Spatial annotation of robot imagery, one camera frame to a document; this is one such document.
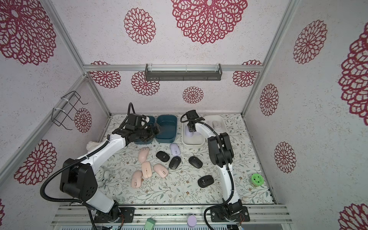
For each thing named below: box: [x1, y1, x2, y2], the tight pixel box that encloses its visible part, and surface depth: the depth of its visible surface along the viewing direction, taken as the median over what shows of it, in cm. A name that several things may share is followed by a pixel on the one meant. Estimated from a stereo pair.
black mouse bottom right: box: [197, 174, 215, 188], surface depth 85 cm
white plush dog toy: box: [86, 140, 102, 152], surface depth 96 cm
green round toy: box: [251, 172, 265, 187], surface depth 83 cm
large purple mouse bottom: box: [184, 125, 194, 138], surface depth 108 cm
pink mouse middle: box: [141, 161, 153, 179], surface depth 89 cm
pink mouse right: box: [153, 163, 169, 179], surface depth 89 cm
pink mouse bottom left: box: [130, 170, 143, 189], surface depth 85 cm
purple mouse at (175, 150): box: [170, 142, 181, 157], surface depth 98 cm
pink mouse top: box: [138, 146, 150, 163], surface depth 97 cm
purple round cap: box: [186, 215, 197, 228], surface depth 66 cm
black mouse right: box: [188, 156, 203, 169], surface depth 93 cm
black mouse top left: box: [155, 150, 171, 163], surface depth 95 cm
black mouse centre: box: [168, 155, 182, 170], surface depth 94 cm
